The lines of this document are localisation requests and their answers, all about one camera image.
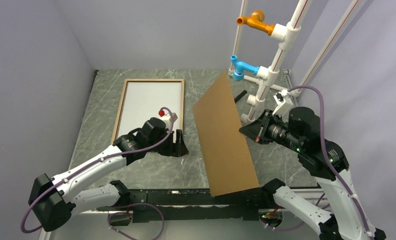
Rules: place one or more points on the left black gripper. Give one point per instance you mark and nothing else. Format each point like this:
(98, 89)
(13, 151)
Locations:
(176, 149)

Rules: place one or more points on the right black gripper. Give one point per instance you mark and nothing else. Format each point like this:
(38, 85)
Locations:
(256, 130)

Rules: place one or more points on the brown backing board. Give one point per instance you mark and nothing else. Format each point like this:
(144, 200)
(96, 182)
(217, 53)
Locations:
(228, 163)

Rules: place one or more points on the printed photo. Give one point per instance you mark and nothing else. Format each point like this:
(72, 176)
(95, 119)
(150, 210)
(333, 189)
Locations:
(148, 109)

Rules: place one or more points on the wooden picture frame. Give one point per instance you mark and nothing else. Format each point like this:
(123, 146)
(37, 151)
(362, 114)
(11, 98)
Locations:
(148, 109)

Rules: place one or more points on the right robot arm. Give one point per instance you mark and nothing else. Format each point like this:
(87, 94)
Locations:
(327, 163)

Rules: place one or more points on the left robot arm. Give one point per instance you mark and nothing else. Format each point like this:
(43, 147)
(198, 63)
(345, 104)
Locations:
(91, 169)

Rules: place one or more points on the blue plastic faucet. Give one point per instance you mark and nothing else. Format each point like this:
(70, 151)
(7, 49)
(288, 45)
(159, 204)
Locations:
(240, 67)

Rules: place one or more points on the white pvc pipe stand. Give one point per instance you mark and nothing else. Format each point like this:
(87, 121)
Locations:
(286, 36)

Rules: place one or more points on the orange plastic faucet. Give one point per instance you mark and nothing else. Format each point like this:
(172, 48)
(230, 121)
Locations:
(256, 21)

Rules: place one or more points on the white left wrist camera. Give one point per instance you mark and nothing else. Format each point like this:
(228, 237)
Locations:
(168, 119)

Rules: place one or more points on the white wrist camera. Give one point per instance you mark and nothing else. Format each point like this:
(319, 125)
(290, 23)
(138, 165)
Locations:
(168, 119)
(284, 103)

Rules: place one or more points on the black handled hammer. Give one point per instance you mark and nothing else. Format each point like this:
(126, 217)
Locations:
(240, 96)

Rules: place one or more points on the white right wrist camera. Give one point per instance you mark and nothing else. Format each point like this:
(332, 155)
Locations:
(284, 103)

